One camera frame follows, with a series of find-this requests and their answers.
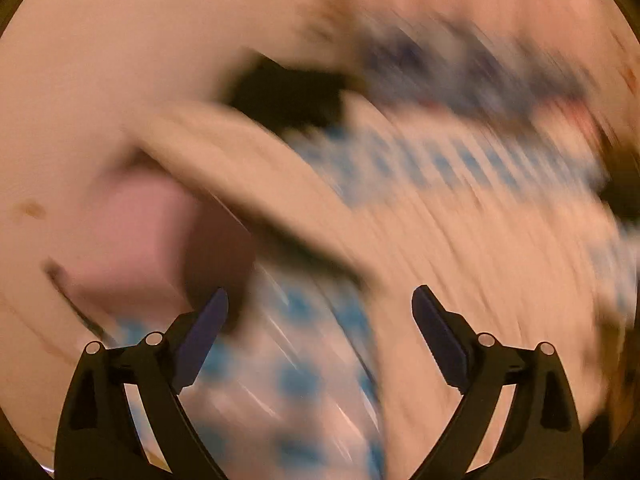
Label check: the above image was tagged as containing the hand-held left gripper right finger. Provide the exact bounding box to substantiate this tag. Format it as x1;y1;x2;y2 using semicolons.
400;285;586;480

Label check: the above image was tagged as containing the black cloth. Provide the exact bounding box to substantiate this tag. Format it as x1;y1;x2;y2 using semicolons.
220;55;361;131

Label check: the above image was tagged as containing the whale print curtain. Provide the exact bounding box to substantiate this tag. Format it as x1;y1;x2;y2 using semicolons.
350;10;601;128

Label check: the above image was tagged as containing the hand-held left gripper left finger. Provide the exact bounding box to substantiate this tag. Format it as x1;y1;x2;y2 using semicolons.
55;287;230;480

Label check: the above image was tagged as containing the white padded jacket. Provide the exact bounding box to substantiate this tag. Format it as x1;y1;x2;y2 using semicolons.
132;102;616;480

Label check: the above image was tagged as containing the blue-checked clear plastic bag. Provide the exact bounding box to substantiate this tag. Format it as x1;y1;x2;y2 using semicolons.
107;125;638;480

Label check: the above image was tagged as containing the pink cloth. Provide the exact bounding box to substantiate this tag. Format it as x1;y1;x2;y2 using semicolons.
65;177;201;321

